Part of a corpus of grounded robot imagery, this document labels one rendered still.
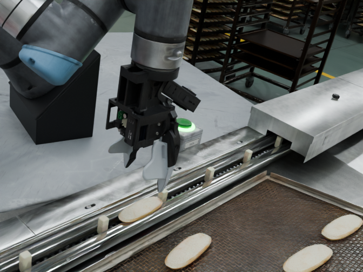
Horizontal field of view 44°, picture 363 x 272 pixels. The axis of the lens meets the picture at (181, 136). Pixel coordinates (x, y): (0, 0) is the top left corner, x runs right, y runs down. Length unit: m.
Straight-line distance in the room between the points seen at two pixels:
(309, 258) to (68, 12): 0.48
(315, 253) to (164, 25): 0.39
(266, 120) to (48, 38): 0.66
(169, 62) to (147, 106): 0.08
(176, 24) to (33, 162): 0.48
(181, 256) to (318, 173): 0.58
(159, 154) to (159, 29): 0.20
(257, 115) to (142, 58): 0.57
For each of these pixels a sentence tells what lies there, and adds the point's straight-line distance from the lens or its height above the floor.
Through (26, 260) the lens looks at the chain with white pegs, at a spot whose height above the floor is 0.86.
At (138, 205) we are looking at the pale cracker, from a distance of 0.81.
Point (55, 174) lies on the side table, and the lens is 0.94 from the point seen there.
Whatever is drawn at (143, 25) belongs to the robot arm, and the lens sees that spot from 0.63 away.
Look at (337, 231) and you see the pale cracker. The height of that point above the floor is 0.93.
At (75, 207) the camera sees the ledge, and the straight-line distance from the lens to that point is 0.79.
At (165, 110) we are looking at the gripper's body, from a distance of 0.68.
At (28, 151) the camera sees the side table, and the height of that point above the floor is 0.82.
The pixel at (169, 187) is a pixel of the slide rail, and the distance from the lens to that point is 0.89.
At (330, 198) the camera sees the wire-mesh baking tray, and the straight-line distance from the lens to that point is 0.88.
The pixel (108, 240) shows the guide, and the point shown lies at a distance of 0.73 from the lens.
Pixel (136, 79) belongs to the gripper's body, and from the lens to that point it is 0.63.
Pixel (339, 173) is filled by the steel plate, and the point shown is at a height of 0.82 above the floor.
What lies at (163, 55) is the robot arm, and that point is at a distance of 0.63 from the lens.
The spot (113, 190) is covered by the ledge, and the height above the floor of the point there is 0.86.
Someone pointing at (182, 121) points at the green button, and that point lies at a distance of 1.02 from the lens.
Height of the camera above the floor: 1.35
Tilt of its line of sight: 28 degrees down
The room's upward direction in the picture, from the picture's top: 12 degrees clockwise
